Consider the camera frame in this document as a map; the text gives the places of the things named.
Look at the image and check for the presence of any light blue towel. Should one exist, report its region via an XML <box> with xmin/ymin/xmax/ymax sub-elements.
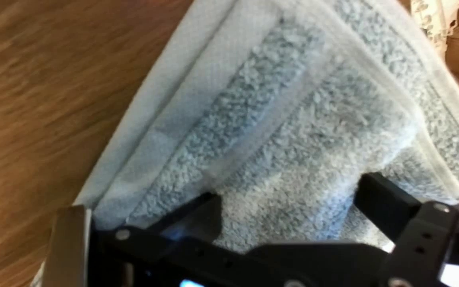
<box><xmin>75</xmin><ymin>0</ymin><xmax>459</xmax><ymax>253</ymax></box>

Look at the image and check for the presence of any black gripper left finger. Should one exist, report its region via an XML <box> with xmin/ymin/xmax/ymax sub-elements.
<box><xmin>93</xmin><ymin>191</ymin><xmax>224</xmax><ymax>255</ymax></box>

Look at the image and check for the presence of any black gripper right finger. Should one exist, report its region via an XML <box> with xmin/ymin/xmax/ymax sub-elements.
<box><xmin>354</xmin><ymin>172</ymin><xmax>459</xmax><ymax>267</ymax></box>

